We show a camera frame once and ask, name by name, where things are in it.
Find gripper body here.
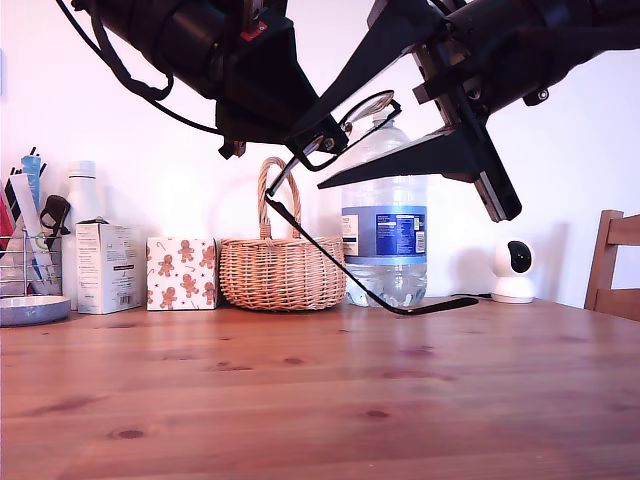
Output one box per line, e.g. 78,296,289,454
411,0,547,224
163,0,263,102

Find woven wicker basket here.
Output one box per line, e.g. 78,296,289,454
218,156,347,312

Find large clear water bottle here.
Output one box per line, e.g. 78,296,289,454
341,112,429,309

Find brown wooden chair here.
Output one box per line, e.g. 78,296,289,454
583,210,640,323

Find metal wire rack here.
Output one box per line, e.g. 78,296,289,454
0,234,65,298

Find white insulated bottle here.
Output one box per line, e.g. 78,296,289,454
62,160,106,312

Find white printed carton box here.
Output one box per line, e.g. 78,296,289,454
74,218,149,316

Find small white round camera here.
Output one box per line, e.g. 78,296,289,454
489,239,537,305

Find grey purple ceramic dish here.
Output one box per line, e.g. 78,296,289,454
0,294,72,329

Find small black clip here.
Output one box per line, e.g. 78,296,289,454
39,195,73,237

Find black white striped stick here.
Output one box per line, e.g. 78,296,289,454
28,147,50,177

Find gingerbread print tissue box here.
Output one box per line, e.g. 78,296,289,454
145,236,222,312

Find red packet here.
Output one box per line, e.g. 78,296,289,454
0,184,18,261

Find black thin-framed eyeglasses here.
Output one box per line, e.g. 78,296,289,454
264,88,480,317

